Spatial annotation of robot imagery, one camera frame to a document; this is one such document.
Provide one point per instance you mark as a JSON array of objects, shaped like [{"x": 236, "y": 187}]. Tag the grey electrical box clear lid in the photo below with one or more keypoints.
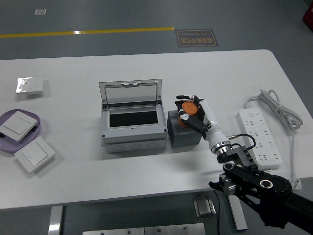
[{"x": 132, "y": 137}]

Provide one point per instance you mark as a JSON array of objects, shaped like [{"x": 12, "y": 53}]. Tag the white socket in plastic wrap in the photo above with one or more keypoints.
[{"x": 30, "y": 85}]

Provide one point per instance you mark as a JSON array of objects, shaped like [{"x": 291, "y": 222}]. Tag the metal base plate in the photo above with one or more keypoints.
[{"x": 144, "y": 230}]

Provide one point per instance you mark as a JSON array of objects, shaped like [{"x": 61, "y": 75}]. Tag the white wall switch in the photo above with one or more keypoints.
[
  {"x": 34, "y": 154},
  {"x": 17, "y": 124}
]

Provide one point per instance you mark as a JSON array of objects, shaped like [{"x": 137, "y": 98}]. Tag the grey cube with round recess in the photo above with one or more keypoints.
[{"x": 183, "y": 138}]

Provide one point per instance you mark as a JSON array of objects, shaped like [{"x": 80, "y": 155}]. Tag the purple tray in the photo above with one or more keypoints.
[{"x": 7, "y": 147}]

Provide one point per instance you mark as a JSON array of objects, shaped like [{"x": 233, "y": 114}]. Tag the metal floor socket box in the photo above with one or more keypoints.
[{"x": 204, "y": 206}]

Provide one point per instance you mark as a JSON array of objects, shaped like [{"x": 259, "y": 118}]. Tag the white table leg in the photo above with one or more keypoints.
[
  {"x": 238, "y": 215},
  {"x": 55, "y": 220}
]

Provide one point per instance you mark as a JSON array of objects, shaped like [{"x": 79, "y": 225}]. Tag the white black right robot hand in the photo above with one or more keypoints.
[{"x": 215, "y": 133}]

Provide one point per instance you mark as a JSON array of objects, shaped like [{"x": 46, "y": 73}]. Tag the white power strip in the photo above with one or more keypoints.
[{"x": 256, "y": 129}]

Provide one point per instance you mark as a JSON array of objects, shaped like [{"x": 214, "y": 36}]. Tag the red object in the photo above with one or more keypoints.
[{"x": 309, "y": 17}]

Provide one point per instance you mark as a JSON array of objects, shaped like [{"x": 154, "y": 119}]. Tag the small metal floor plate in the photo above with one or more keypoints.
[{"x": 40, "y": 12}]

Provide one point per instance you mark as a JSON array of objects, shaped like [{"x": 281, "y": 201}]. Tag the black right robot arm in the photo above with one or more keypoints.
[{"x": 276, "y": 184}]

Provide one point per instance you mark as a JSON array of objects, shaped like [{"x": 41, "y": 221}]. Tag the orange cylinder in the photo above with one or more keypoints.
[{"x": 189, "y": 109}]

